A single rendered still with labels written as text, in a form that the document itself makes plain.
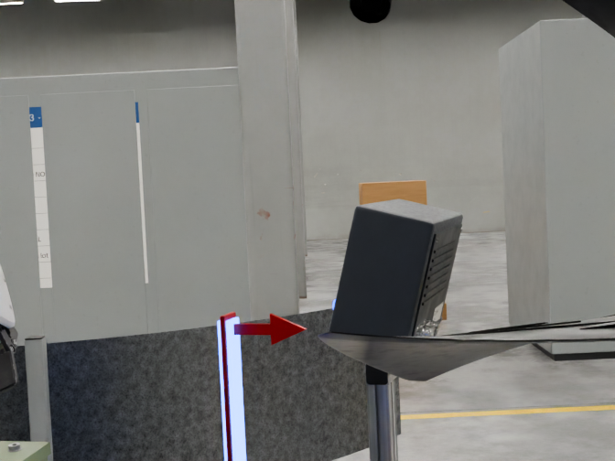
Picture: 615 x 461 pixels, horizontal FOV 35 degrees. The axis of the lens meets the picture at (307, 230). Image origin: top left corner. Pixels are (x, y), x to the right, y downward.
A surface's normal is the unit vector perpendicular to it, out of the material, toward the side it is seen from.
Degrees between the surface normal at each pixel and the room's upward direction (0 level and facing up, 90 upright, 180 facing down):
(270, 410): 90
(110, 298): 90
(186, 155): 90
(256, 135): 90
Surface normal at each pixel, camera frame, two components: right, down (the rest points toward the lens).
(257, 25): 0.00, 0.05
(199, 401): 0.49, 0.02
